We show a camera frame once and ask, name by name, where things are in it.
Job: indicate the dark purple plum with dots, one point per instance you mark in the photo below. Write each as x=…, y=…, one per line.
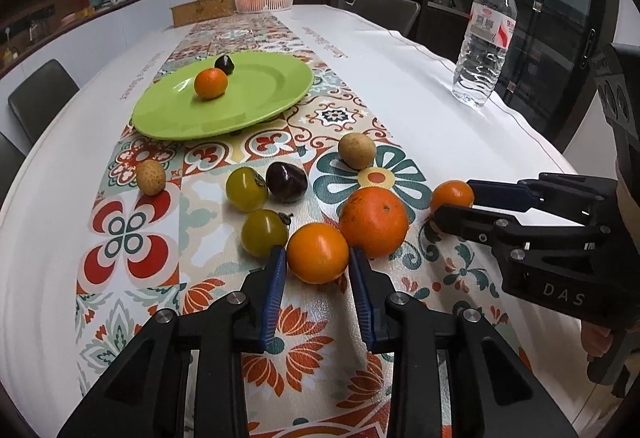
x=286, y=183
x=225, y=64

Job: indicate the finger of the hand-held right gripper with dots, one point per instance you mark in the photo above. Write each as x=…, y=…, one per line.
x=495, y=195
x=460, y=220

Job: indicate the medium orange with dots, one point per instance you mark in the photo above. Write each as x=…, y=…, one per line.
x=317, y=253

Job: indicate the white floral patterned tablecloth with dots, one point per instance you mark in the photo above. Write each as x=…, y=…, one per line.
x=75, y=218

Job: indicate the person's right hand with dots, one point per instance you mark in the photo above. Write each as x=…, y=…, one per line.
x=595, y=343

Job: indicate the clear plastic water bottle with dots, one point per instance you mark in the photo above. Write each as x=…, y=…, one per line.
x=483, y=38

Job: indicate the green plate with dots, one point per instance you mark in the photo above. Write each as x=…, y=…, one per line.
x=260, y=88

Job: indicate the large deep orange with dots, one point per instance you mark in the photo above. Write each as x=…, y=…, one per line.
x=373, y=221

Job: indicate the small orange tangerine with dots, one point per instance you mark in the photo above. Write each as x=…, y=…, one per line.
x=210, y=84
x=451, y=195

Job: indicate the green tomato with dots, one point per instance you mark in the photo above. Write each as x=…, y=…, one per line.
x=264, y=233
x=244, y=189

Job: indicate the brown wicker box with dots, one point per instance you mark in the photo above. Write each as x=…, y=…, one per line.
x=202, y=11

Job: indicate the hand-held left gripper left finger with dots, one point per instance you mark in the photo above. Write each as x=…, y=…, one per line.
x=274, y=288

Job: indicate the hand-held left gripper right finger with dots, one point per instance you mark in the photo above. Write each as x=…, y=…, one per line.
x=361, y=288

